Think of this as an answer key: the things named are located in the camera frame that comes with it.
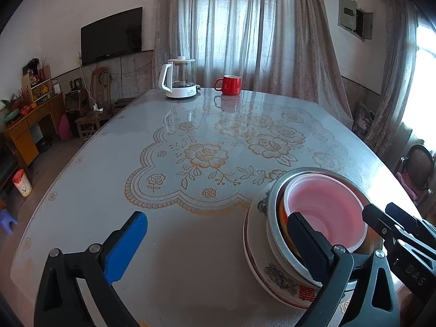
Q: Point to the small wooden shelf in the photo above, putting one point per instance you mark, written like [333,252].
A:
[37,88]

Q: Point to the wall electrical panel box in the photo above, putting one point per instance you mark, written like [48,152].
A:
[345,13]

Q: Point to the white and red bucket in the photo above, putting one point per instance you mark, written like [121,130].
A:
[22,185]

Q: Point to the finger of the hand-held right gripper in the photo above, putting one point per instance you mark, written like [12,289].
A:
[405,216]
[379,223]

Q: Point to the pink cloth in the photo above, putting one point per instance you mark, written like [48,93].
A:
[408,182]

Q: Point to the narrow beige sheer curtain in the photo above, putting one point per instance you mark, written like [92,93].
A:
[395,75]

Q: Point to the white electric glass kettle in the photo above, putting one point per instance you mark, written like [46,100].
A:
[177,92]

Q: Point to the black wall television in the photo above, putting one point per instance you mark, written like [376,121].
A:
[112,35]

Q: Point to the grey patterned bag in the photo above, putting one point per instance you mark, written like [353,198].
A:
[362,119]

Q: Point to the wooden chair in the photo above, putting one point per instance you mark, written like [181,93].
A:
[87,122]

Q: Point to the dark bench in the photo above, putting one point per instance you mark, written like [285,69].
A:
[124,102]

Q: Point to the red plastic bowl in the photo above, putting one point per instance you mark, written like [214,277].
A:
[323,207]

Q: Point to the dark ornate chair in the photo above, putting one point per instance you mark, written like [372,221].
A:
[420,161]

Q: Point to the red mug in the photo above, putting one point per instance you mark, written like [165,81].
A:
[231,87]

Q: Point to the stainless steel bowl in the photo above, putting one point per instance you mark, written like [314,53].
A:
[272,218]

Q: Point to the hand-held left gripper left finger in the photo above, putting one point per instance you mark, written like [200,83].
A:
[126,245]

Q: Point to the purple plastic stool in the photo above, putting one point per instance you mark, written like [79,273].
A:
[6,219]

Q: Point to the wide beige sheer curtain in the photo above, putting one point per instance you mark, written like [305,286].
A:
[259,34]

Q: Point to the white floral plate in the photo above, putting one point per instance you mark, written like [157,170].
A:
[259,231]
[250,262]

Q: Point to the white power strip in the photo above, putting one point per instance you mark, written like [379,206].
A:
[98,107]

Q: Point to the yellow wooden desk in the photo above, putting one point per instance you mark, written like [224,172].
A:
[24,143]

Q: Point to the pink bag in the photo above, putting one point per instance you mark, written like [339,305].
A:
[64,129]

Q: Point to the yellow plastic bowl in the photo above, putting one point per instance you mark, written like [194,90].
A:
[283,224]

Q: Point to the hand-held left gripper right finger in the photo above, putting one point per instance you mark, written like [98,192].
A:
[306,245]

